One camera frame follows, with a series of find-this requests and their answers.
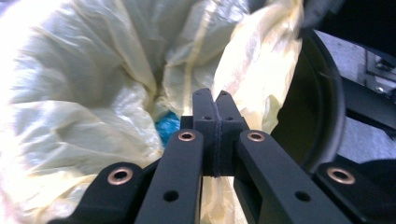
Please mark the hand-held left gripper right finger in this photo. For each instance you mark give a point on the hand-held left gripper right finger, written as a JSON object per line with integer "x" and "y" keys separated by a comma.
{"x": 229, "y": 118}

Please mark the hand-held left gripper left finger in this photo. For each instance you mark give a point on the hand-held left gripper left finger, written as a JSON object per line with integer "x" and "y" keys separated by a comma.
{"x": 204, "y": 109}

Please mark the black trash bin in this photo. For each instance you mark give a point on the black trash bin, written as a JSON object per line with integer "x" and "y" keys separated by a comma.
{"x": 311, "y": 109}

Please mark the yellow garbage bag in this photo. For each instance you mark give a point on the yellow garbage bag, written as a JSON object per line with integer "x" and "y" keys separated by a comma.
{"x": 93, "y": 93}

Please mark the blue crumpled plastic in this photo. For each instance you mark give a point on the blue crumpled plastic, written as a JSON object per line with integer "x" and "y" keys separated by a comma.
{"x": 168, "y": 127}

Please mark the black curtain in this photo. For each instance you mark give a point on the black curtain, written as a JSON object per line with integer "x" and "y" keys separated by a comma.
{"x": 367, "y": 21}

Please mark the black stand with base plate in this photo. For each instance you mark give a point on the black stand with base plate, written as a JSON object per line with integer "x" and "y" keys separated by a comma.
{"x": 381, "y": 74}

